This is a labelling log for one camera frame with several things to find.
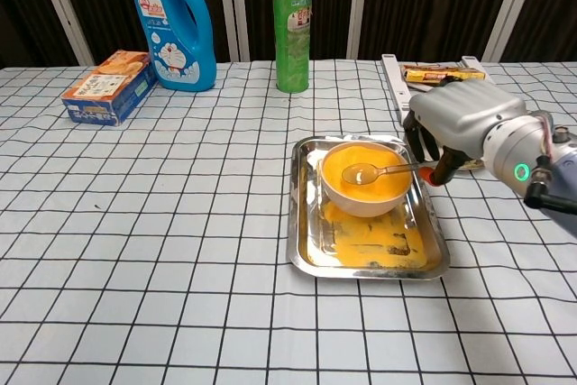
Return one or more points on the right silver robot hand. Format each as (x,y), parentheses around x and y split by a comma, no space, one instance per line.
(464,110)

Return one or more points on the metal spoon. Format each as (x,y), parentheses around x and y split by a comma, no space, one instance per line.
(358,174)

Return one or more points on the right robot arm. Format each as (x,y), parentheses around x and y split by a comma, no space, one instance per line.
(509,146)

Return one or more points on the beige bowl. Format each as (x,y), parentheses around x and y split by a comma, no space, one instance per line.
(365,210)

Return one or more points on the yellow curry box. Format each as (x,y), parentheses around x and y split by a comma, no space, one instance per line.
(433,73)

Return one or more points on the round steel plate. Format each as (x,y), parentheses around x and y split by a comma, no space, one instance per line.
(471,163)

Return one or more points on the white folding laptop stand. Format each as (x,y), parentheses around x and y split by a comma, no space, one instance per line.
(392,83)

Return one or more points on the green chips can red lid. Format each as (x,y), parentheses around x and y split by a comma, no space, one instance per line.
(293,42)

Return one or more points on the rectangular steel tray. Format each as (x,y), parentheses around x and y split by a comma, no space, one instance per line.
(302,222)

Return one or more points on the blue detergent bottle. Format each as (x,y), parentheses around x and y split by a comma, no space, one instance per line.
(176,65)

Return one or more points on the white checked tablecloth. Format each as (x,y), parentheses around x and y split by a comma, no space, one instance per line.
(180,222)

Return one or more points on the orange and blue cracker box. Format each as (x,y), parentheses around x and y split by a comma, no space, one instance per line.
(108,92)

